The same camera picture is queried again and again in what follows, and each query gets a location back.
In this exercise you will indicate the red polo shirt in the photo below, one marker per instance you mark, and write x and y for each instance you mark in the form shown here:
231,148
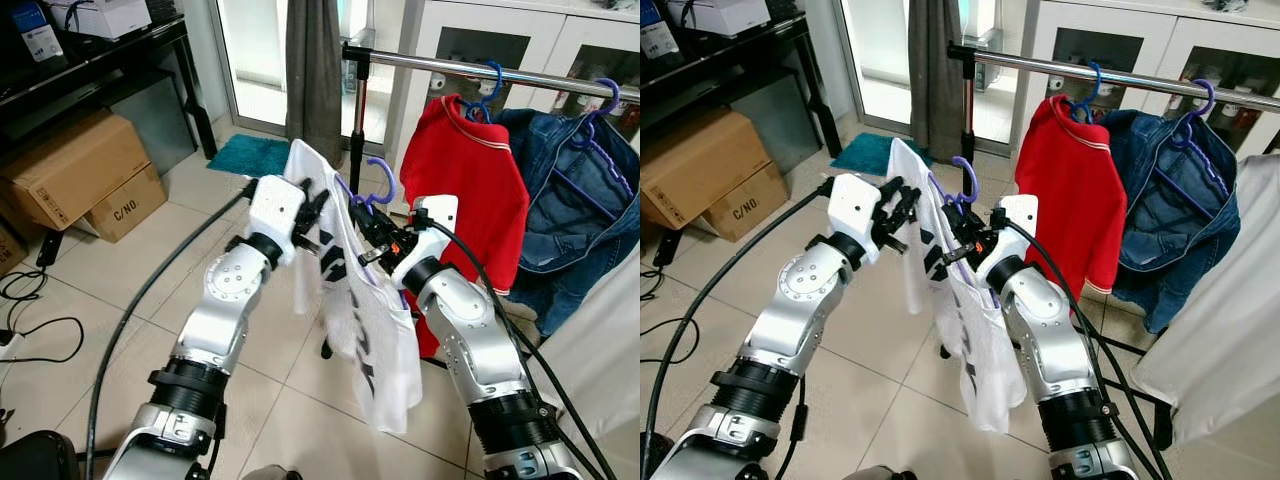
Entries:
460,180
1070,190

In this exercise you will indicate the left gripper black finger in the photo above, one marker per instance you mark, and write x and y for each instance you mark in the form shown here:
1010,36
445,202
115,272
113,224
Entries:
896,195
325,212
911,208
316,197

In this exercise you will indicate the grey panel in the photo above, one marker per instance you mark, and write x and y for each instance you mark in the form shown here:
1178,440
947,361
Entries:
160,120
780,120

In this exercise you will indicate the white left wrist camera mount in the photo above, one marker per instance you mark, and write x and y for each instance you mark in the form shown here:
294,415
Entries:
272,210
855,205

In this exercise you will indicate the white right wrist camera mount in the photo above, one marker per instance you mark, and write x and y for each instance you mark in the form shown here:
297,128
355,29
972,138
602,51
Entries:
435,225
1015,225

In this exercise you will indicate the blue denim jacket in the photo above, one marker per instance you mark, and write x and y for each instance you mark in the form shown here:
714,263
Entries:
1160,230
560,250

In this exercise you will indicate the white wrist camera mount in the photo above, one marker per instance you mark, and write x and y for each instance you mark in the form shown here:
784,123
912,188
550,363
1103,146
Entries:
855,205
1015,225
272,210
435,225

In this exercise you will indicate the white device box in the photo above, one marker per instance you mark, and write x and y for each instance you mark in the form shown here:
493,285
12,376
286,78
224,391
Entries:
100,15
720,15

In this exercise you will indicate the white t-shirt with black print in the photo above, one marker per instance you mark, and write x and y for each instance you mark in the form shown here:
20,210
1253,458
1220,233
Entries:
375,340
975,350

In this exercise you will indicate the white glass-door cabinet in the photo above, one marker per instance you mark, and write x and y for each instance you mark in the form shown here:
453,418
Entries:
1150,25
540,25

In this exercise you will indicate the purple hanger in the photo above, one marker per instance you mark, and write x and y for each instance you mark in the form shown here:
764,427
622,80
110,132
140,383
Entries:
1211,95
392,183
976,182
614,95

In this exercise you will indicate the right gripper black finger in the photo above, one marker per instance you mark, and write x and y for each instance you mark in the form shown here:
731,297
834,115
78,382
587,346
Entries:
958,218
368,219
372,236
960,236

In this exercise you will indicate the small printed cardboard box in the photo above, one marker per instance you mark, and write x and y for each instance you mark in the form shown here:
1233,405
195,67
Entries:
745,210
125,210

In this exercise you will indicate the teal floor mat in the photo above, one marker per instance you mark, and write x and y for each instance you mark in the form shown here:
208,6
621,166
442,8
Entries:
865,155
245,157

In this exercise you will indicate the grey curtain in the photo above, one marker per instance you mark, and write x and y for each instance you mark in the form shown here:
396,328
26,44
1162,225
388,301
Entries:
935,70
315,70

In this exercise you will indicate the large cardboard box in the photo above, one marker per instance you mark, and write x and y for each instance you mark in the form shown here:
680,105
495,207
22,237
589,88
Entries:
700,165
70,165

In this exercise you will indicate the black side table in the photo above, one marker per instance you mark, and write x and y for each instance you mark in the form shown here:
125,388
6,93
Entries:
60,85
700,80

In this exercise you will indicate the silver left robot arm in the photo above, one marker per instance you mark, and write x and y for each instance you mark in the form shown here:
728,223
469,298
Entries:
800,300
225,300

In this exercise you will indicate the blue hanger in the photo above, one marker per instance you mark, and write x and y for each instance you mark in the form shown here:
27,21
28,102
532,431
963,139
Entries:
499,80
1098,80

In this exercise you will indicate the blue and white box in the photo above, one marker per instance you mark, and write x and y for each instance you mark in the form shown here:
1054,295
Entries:
657,35
35,35

